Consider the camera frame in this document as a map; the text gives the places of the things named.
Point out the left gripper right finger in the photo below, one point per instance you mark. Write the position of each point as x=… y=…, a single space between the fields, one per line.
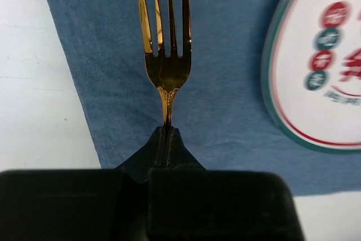
x=190 y=203

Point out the round plate with red characters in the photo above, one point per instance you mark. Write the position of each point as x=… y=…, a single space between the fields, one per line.
x=310 y=73

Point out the blue cloth napkin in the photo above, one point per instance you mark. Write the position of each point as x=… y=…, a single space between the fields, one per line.
x=219 y=110

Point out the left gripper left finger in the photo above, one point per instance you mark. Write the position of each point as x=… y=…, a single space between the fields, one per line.
x=80 y=204

